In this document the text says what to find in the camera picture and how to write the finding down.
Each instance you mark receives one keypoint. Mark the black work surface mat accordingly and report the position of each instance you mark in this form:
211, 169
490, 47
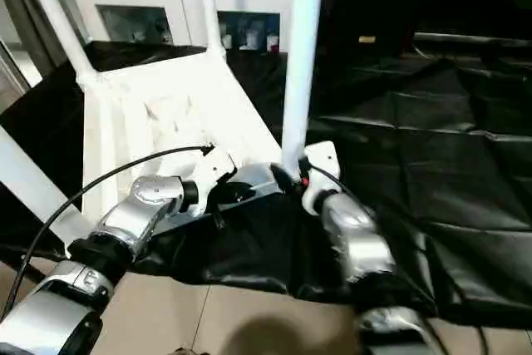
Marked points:
415, 164

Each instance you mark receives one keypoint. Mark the white figurine in cabinet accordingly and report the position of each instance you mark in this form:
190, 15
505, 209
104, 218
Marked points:
137, 35

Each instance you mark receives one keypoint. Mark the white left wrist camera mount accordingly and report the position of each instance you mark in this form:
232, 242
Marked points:
212, 168

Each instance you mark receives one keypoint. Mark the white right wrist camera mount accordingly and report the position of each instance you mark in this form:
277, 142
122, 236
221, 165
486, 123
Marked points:
322, 161

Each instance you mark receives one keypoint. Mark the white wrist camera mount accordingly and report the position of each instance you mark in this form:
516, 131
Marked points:
212, 168
322, 161

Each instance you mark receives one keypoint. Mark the white plastic table top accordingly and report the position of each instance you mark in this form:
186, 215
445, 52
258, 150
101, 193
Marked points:
166, 109

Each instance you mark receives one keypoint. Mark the grey metal bar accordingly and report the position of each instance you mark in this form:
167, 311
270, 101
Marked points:
474, 39

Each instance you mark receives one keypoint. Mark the grey curtain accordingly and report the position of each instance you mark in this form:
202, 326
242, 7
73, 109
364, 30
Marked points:
29, 18

